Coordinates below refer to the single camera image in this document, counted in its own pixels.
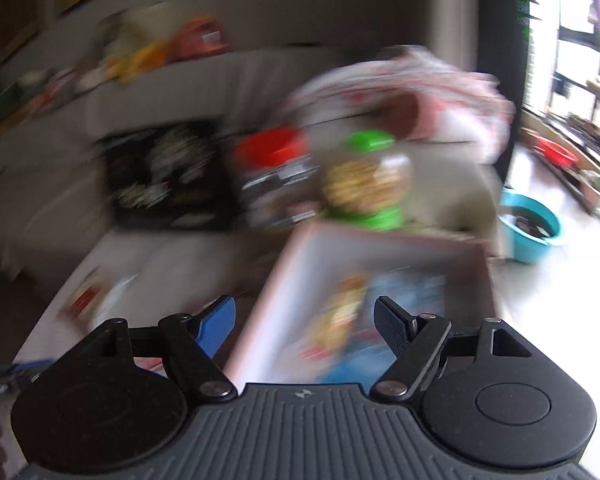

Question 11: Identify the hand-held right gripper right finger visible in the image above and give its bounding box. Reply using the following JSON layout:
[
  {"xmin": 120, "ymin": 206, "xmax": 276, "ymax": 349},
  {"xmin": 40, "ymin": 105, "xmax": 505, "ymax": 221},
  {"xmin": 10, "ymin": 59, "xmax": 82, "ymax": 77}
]
[{"xmin": 372, "ymin": 296, "xmax": 531, "ymax": 402}]

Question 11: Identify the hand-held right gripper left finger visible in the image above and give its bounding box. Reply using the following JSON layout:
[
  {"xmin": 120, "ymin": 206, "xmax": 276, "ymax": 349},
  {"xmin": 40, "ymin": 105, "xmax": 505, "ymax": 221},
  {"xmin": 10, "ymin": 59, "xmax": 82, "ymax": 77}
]
[{"xmin": 92, "ymin": 296, "xmax": 237, "ymax": 402}]

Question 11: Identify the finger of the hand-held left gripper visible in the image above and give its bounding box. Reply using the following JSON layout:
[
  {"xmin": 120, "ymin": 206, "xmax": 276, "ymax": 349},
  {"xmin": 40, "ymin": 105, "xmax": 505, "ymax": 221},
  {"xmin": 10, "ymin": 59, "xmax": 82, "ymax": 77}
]
[{"xmin": 0, "ymin": 362, "xmax": 43, "ymax": 397}]

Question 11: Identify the blue snack packet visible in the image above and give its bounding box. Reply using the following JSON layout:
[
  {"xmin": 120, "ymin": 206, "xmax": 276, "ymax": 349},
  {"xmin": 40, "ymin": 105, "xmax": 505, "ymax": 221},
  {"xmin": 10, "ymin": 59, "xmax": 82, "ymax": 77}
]
[{"xmin": 320, "ymin": 269, "xmax": 448, "ymax": 393}]

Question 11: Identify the red-brown patterned snack bag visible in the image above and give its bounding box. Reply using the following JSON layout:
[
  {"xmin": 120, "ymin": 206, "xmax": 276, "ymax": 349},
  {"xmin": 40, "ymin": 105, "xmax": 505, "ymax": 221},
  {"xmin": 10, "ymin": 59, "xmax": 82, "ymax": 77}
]
[{"xmin": 302, "ymin": 274, "xmax": 372, "ymax": 362}]

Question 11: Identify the pink cardboard box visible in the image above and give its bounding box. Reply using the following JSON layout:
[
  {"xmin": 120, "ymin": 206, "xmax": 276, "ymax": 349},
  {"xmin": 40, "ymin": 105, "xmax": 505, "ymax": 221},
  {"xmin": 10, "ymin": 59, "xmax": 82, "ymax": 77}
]
[{"xmin": 224, "ymin": 221, "xmax": 497, "ymax": 397}]

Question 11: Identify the red and white snack packet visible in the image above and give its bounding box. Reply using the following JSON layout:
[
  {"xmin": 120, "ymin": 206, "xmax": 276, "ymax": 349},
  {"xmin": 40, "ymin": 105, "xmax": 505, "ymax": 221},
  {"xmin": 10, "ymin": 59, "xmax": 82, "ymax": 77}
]
[{"xmin": 66, "ymin": 269, "xmax": 107, "ymax": 322}]

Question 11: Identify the green-lid jar of yellow balls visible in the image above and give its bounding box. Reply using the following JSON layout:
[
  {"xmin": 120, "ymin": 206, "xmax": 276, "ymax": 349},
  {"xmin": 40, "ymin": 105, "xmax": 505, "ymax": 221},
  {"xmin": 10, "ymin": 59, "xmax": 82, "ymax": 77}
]
[{"xmin": 321, "ymin": 130, "xmax": 414, "ymax": 232}]

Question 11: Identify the large black snack bag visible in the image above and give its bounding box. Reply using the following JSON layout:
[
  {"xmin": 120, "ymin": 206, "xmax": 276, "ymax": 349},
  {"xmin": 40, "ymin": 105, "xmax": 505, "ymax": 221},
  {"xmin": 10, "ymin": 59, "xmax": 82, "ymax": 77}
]
[{"xmin": 101, "ymin": 121, "xmax": 237, "ymax": 232}]

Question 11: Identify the red-lid clear plastic jar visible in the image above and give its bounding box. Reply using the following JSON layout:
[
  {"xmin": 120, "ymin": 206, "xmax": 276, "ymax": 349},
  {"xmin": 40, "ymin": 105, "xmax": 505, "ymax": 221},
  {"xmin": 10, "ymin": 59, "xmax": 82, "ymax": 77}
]
[{"xmin": 231, "ymin": 127, "xmax": 322, "ymax": 230}]

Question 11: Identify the teal plastic basin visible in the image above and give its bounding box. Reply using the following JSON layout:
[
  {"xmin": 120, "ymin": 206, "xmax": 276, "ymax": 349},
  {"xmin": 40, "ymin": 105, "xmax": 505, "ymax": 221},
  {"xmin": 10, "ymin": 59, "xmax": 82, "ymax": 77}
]
[{"xmin": 499, "ymin": 189, "xmax": 565, "ymax": 264}]

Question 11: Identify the pink floral blanket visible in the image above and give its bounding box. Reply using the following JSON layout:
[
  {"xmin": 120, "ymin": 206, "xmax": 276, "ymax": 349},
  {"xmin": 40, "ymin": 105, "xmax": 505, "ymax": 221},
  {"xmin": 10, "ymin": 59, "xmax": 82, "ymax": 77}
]
[{"xmin": 284, "ymin": 44, "xmax": 520, "ymax": 163}]

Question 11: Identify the red plastic basin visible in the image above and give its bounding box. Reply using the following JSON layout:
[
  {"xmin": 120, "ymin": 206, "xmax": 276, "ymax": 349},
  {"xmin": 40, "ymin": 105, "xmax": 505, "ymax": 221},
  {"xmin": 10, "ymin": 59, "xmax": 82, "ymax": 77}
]
[{"xmin": 534, "ymin": 135, "xmax": 579, "ymax": 167}]

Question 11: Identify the balcony plant rack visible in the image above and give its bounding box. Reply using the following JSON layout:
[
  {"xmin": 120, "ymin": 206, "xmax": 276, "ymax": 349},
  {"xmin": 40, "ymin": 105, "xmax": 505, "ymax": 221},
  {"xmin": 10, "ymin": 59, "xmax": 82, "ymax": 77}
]
[{"xmin": 522, "ymin": 77, "xmax": 600, "ymax": 236}]

